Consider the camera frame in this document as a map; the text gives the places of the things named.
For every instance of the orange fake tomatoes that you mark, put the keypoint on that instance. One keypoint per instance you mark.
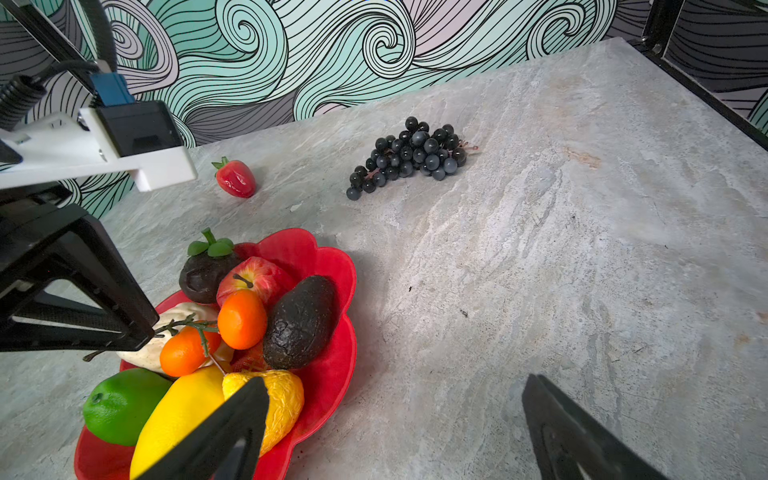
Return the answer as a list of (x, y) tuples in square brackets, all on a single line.
[(240, 324)]

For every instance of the yellow fake pepper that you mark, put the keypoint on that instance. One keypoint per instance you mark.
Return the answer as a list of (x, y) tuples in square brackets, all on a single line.
[(286, 401)]

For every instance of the black corner frame post right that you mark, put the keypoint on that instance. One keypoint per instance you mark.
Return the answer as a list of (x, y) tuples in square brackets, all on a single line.
[(718, 51)]

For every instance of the green fake pepper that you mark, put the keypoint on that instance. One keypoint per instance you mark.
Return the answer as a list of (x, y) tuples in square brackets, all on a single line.
[(119, 407)]

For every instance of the dark fake avocado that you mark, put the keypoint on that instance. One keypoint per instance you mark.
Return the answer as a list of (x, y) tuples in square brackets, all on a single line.
[(300, 324)]

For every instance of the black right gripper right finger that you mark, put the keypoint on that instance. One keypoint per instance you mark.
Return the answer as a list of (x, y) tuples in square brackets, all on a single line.
[(568, 443)]

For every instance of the beige fake garlic bulb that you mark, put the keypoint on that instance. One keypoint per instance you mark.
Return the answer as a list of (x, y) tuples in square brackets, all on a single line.
[(148, 357)]

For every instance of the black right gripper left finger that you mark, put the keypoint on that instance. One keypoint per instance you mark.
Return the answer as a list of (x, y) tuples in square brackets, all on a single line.
[(226, 445)]

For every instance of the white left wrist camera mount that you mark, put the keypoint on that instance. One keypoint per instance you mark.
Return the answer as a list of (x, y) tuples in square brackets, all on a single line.
[(122, 135)]

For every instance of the black corner frame post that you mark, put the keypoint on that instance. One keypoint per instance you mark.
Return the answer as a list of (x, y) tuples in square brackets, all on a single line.
[(34, 43), (718, 51)]

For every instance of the yellow fake lemon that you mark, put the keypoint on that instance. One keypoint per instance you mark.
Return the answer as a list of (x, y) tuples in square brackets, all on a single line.
[(190, 400)]

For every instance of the black corner frame post left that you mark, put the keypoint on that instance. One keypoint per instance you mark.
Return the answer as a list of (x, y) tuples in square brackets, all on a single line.
[(34, 43)]

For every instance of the red flower-shaped fruit bowl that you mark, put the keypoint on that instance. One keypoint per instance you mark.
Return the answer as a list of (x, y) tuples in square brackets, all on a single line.
[(325, 379)]

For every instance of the black fake grape bunch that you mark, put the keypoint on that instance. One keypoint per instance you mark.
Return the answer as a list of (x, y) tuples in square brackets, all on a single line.
[(418, 148)]

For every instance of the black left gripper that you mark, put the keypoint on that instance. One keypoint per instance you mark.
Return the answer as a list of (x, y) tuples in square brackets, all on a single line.
[(64, 286)]

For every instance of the red fake apple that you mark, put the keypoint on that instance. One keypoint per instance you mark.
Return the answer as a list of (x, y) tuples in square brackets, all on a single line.
[(269, 281)]

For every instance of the red fake strawberry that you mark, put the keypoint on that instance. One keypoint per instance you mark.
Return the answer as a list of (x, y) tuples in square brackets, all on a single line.
[(235, 178)]

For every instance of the dark purple fake plum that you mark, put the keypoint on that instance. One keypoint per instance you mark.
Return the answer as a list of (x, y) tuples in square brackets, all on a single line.
[(208, 263)]

